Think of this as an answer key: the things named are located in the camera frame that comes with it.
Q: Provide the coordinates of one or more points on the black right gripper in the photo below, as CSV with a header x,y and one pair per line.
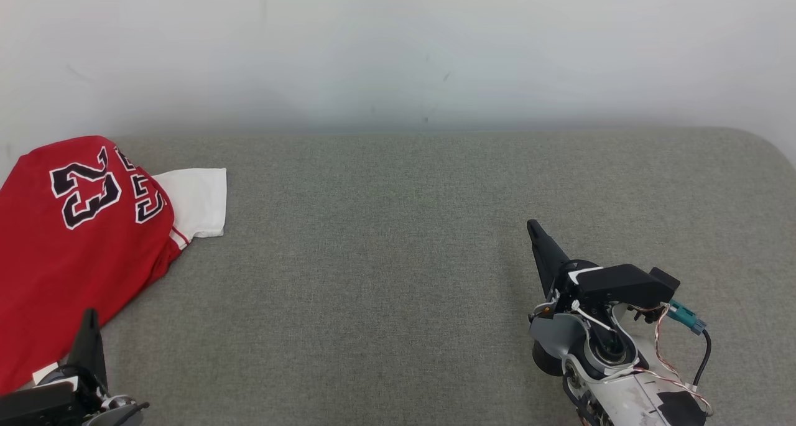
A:
x,y
615,286

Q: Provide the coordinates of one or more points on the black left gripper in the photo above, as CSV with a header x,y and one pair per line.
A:
x,y
37,407

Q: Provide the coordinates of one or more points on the red jersey number 23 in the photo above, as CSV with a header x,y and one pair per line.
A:
x,y
74,270

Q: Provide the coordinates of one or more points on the grey fabric sofa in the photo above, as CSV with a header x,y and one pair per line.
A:
x,y
398,258

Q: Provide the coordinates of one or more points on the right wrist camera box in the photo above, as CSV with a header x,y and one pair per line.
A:
x,y
666,284

